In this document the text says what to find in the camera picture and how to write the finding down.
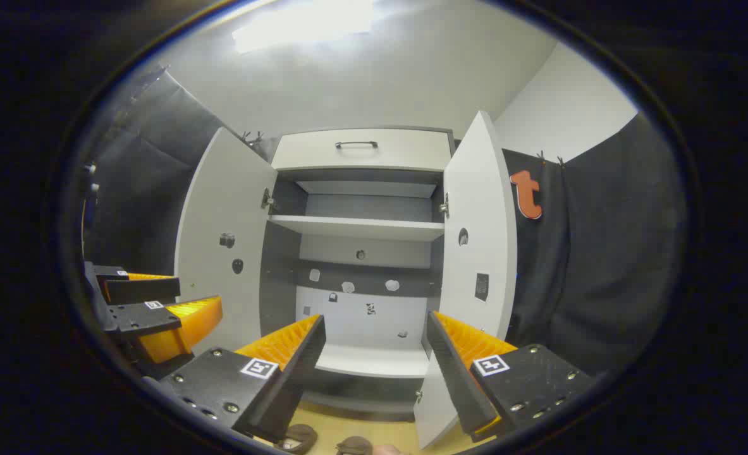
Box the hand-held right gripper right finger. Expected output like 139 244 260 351
426 310 596 443

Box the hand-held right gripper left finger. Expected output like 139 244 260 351
159 314 327 444

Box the brown fuzzy shoe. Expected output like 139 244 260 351
336 436 374 455
274 423 319 454

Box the white grey shoe cabinet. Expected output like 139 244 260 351
260 125 457 423

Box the white shoe cabinet door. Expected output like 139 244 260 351
414 111 518 449
175 126 279 355

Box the white cabinet drawer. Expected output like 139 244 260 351
273 128 453 171

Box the ceiling light panel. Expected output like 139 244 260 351
231 0 374 54

